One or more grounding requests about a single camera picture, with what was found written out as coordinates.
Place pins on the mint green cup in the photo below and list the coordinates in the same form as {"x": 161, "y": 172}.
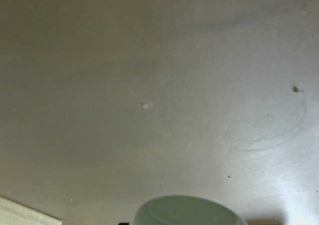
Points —
{"x": 185, "y": 210}

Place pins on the bamboo cutting board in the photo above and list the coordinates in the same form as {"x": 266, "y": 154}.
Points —
{"x": 12, "y": 213}

